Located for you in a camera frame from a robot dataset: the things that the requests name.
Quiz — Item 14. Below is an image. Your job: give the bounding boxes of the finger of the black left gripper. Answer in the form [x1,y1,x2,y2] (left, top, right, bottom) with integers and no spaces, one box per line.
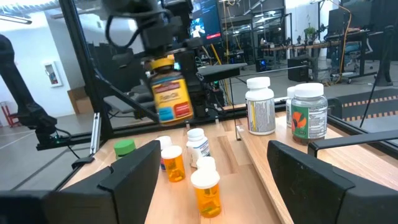
[143,58,154,86]
[178,49,198,94]

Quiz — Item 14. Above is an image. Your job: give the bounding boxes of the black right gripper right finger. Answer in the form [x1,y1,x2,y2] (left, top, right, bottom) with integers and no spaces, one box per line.
[266,139,398,224]

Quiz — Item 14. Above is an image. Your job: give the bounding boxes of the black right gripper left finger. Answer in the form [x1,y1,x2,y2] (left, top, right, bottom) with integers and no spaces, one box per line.
[0,139,162,224]

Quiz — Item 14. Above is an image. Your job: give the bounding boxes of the yellow-capped brown fish oil bottle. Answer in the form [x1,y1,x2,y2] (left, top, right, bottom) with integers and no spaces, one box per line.
[149,57,195,126]

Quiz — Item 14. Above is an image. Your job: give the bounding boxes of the green-capped pale green bottle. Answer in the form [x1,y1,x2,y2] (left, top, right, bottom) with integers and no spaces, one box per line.
[113,138,137,160]

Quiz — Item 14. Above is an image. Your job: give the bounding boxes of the orange pill vial white cap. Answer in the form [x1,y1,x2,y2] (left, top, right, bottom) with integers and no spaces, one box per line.
[190,169,223,218]
[160,145,187,183]

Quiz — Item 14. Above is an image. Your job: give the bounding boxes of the pink bottle white cap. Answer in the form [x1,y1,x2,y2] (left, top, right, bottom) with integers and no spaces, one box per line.
[154,135,174,172]

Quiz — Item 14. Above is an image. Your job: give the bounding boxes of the clear bottle green orange label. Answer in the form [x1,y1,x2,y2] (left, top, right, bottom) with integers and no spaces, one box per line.
[290,82,329,146]

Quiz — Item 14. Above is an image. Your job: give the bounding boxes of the large white medicine bottle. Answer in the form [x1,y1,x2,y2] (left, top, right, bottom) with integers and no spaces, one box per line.
[244,76,277,136]

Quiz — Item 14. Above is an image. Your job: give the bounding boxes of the black partition panel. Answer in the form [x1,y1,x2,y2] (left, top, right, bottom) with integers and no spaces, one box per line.
[88,43,150,94]

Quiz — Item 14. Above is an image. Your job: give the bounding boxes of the low black desk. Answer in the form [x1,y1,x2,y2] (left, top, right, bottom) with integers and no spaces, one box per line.
[102,83,162,114]

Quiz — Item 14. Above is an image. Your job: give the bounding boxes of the black table clamp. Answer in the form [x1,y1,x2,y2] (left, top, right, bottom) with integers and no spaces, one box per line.
[71,155,96,170]

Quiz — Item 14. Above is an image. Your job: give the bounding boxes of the silver aluminium extrusion bar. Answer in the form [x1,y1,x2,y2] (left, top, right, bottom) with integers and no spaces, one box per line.
[89,111,102,156]

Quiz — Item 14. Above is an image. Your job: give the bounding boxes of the computer tower blue light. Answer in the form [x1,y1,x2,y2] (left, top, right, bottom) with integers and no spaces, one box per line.
[255,58,269,73]

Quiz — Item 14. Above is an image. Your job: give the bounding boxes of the cardboard box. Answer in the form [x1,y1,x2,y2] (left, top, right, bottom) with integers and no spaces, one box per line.
[67,86,95,115]

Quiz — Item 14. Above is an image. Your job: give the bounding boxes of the black mat orange checker stripes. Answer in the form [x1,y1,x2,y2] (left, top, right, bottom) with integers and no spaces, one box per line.
[329,88,398,129]

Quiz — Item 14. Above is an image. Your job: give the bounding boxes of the black floor speaker box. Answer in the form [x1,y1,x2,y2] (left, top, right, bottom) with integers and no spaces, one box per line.
[287,55,311,83]

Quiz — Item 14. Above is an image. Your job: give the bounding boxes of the long wooden workbench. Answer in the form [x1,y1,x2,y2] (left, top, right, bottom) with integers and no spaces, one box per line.
[261,39,343,54]

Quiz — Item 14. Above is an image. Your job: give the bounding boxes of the small green potted plant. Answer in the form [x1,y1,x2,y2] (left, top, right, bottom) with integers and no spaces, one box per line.
[303,25,318,42]

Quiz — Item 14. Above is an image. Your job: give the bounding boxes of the ceiling light bar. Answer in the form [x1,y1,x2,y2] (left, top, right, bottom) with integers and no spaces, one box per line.
[0,14,34,25]

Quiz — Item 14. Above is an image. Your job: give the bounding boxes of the red metal cart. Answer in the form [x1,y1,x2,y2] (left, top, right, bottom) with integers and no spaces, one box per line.
[0,101,19,128]

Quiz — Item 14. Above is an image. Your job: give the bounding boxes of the black office desk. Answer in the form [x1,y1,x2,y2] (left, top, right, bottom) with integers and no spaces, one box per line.
[323,27,388,85]

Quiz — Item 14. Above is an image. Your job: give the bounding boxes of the wall monitor screen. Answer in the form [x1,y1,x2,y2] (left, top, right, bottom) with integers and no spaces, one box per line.
[189,0,223,44]

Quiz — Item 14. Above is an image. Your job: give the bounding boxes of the black aluminium table frame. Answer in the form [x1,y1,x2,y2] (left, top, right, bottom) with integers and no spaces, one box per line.
[35,0,398,152]

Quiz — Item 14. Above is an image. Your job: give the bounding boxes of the fire extinguisher wall cabinet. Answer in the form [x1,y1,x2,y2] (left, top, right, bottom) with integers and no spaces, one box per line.
[42,60,64,88]

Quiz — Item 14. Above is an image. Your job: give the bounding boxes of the thin black floor cable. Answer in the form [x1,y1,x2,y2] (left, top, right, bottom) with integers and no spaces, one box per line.
[359,80,379,129]

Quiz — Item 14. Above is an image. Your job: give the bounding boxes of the orange hanging cable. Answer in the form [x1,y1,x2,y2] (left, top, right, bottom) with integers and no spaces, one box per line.
[329,0,353,85]

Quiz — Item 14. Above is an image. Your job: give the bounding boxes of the black floor stand post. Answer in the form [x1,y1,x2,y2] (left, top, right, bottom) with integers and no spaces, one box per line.
[374,25,396,87]

